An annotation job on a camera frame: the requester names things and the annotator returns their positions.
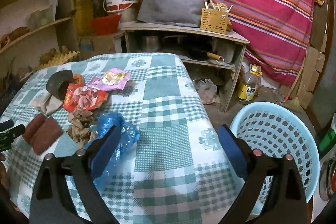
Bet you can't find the dark red sandpaper sheet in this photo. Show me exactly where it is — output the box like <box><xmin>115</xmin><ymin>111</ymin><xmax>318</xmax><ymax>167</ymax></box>
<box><xmin>22</xmin><ymin>114</ymin><xmax>63</xmax><ymax>155</ymax></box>

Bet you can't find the green bin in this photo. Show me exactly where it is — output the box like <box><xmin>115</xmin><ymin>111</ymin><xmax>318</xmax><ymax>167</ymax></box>
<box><xmin>319</xmin><ymin>113</ymin><xmax>336</xmax><ymax>157</ymax></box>

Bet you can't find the light blue laundry basket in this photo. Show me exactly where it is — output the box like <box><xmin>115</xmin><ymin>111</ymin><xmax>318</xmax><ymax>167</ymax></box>
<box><xmin>230</xmin><ymin>102</ymin><xmax>319</xmax><ymax>201</ymax></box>

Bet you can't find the beige paper bag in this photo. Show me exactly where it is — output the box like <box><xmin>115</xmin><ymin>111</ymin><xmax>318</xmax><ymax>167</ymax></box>
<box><xmin>30</xmin><ymin>92</ymin><xmax>63</xmax><ymax>116</ymax></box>

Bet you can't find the broom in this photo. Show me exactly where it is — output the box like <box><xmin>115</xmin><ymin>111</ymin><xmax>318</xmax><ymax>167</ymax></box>
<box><xmin>282</xmin><ymin>60</ymin><xmax>305</xmax><ymax>113</ymax></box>

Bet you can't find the blue plastic bag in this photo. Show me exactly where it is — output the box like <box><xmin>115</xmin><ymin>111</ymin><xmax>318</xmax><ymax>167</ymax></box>
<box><xmin>84</xmin><ymin>112</ymin><xmax>139</xmax><ymax>193</ymax></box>

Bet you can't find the red snack packet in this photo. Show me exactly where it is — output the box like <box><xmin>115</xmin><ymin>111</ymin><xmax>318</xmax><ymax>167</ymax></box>
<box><xmin>63</xmin><ymin>83</ymin><xmax>108</xmax><ymax>113</ymax></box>

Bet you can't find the oil bottle yellow label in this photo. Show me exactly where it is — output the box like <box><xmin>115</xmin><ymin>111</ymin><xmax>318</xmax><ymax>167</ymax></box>
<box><xmin>237</xmin><ymin>63</ymin><xmax>263</xmax><ymax>104</ymax></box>

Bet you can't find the green checkered tablecloth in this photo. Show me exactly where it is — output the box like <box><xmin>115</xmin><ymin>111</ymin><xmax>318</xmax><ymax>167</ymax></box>
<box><xmin>1</xmin><ymin>53</ymin><xmax>239</xmax><ymax>223</ymax></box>

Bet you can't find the orange snack wrapper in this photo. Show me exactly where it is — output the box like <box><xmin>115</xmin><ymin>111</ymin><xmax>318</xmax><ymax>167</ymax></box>
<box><xmin>73</xmin><ymin>74</ymin><xmax>85</xmax><ymax>86</ymax></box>

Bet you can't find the pink snack packet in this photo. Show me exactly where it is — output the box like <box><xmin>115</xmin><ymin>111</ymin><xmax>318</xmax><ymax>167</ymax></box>
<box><xmin>87</xmin><ymin>68</ymin><xmax>130</xmax><ymax>92</ymax></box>

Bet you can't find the yellow egg tray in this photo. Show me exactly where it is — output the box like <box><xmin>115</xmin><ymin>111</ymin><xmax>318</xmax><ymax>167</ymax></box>
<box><xmin>33</xmin><ymin>51</ymin><xmax>80</xmax><ymax>72</ymax></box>

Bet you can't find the brown potato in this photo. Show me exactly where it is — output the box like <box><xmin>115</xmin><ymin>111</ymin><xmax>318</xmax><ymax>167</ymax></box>
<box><xmin>39</xmin><ymin>48</ymin><xmax>56</xmax><ymax>65</ymax></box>

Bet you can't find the cardboard box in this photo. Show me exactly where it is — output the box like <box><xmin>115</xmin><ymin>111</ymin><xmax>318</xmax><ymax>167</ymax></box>
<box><xmin>78</xmin><ymin>32</ymin><xmax>124</xmax><ymax>60</ymax></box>

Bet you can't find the low wooden shelf unit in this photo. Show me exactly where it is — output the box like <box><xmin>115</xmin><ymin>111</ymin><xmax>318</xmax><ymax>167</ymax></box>
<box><xmin>121</xmin><ymin>22</ymin><xmax>249</xmax><ymax>112</ymax></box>

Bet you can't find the red plastic basket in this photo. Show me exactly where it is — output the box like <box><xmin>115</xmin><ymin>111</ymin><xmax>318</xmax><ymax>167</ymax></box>
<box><xmin>91</xmin><ymin>14</ymin><xmax>121</xmax><ymax>36</ymax></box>

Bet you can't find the yellow utensil holder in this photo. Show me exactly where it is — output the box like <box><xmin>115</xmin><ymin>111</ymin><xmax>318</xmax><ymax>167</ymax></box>
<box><xmin>201</xmin><ymin>0</ymin><xmax>234</xmax><ymax>34</ymax></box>

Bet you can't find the white plastic bucket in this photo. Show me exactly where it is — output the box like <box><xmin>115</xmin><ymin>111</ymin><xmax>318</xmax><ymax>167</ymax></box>
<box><xmin>103</xmin><ymin>0</ymin><xmax>139</xmax><ymax>24</ymax></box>

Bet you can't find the grey fabric cover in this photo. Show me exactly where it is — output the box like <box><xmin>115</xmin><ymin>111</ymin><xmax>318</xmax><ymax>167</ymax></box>
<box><xmin>138</xmin><ymin>0</ymin><xmax>204</xmax><ymax>28</ymax></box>

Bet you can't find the wall wooden shelf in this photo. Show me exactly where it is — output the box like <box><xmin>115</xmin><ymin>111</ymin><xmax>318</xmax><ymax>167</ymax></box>
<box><xmin>1</xmin><ymin>0</ymin><xmax>79</xmax><ymax>62</ymax></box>

